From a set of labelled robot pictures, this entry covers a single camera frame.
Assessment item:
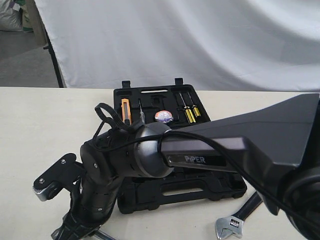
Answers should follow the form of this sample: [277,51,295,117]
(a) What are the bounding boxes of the small yellow black screwdriver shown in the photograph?
[188,92,201,118]

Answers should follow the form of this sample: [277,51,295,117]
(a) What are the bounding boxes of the black backdrop stand pole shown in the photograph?
[43,29,64,88]

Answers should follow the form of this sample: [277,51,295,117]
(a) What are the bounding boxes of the claw hammer black grip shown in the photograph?
[51,224,118,240]

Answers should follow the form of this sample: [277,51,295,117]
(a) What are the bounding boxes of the black electrical tape roll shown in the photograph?
[154,110,173,124]

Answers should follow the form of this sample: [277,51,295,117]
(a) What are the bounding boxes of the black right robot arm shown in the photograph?
[56,93,320,240]

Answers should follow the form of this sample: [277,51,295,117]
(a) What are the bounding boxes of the white sack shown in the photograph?
[0,0,26,32]

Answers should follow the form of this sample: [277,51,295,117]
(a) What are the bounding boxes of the adjustable wrench black handle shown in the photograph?
[215,191,263,240]

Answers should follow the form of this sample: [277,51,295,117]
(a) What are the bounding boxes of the white backdrop cloth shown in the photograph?
[35,0,320,92]

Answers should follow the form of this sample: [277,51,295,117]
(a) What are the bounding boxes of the clear voltage tester screwdriver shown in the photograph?
[138,98,146,124]

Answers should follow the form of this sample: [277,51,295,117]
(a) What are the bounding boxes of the black plastic tool case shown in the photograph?
[113,77,247,214]

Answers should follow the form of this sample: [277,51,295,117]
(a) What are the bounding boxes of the orange utility knife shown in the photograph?
[121,98,132,125]

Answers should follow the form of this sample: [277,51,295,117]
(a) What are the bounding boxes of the large yellow black screwdriver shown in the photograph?
[178,92,196,124]

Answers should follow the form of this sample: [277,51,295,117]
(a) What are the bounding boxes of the cardboard box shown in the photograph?
[25,0,48,46]

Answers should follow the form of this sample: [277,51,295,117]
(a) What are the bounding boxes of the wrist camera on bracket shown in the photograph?
[32,153,85,202]

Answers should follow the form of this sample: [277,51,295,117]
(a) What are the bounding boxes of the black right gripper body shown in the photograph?
[51,196,116,240]

